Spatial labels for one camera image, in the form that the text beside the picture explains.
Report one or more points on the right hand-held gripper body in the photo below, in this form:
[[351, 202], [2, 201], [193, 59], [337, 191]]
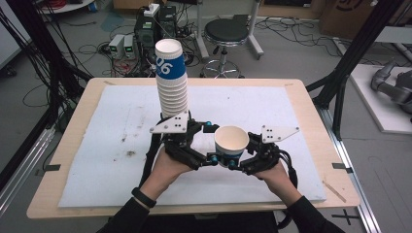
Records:
[[265, 155]]

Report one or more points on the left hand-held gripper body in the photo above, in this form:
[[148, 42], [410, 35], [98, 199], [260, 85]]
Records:
[[176, 142]]

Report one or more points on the single blue-banded paper cup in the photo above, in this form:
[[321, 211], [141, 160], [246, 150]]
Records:
[[230, 139]]

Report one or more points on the stack of white paper cups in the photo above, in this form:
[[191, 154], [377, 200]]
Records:
[[171, 84]]

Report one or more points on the person's right hand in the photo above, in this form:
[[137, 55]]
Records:
[[280, 181]]

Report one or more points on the person's left hand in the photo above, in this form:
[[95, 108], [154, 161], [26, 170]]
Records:
[[165, 176]]

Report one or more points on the black wristband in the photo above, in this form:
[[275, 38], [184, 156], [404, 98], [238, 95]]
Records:
[[144, 197]]

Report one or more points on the white foam mat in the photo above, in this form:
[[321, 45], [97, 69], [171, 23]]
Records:
[[113, 123]]

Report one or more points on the black tape piece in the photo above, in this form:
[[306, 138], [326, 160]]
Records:
[[340, 166], [51, 167]]

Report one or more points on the tan tape strip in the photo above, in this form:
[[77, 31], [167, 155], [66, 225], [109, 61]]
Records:
[[333, 191]]

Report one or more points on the black round stool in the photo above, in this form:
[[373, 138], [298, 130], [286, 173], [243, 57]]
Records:
[[226, 30]]

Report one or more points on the silver power supply unit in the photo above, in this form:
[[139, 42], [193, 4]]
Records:
[[116, 45], [129, 47]]

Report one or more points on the black computer tower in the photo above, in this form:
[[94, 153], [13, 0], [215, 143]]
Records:
[[145, 30]]

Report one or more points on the black electronics box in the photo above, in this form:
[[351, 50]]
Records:
[[167, 17]]

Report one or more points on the white floor platform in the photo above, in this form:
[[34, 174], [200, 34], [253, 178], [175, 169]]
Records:
[[372, 103]]

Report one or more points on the white power strip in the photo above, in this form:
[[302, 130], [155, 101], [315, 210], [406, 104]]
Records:
[[151, 9]]

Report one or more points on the wooden table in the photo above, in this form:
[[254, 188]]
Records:
[[48, 191]]

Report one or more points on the cardboard box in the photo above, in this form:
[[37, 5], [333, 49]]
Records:
[[350, 16]]

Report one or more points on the aluminium rail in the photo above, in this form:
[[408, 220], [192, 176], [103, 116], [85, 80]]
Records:
[[22, 165], [356, 181]]

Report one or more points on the white metal stand frame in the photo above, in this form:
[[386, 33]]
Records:
[[254, 39]]

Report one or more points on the black frame strut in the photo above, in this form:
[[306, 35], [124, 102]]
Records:
[[353, 51]]

